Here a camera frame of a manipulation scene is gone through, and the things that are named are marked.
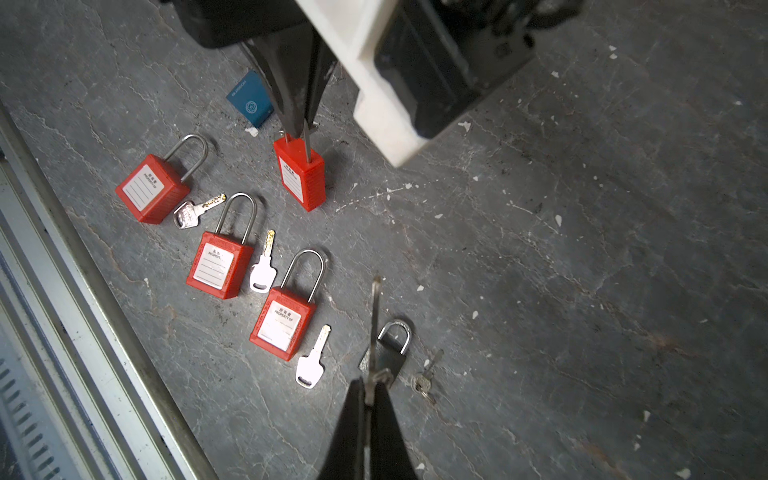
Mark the silver key with brass blade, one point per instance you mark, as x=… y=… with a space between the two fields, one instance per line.
x=262 y=273

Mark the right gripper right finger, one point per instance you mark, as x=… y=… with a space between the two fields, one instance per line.
x=389 y=457

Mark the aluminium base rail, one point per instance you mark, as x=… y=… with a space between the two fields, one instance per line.
x=80 y=398

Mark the red padlock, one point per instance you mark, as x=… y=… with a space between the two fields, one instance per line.
x=286 y=315
x=154 y=188
x=220 y=262
x=301 y=168

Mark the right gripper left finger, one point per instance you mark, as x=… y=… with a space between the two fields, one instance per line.
x=345 y=456

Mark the small key beside black padlock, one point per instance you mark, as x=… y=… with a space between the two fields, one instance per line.
x=423 y=381

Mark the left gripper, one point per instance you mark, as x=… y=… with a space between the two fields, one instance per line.
x=281 y=56

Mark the blue padlock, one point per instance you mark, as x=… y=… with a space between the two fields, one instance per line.
x=251 y=99

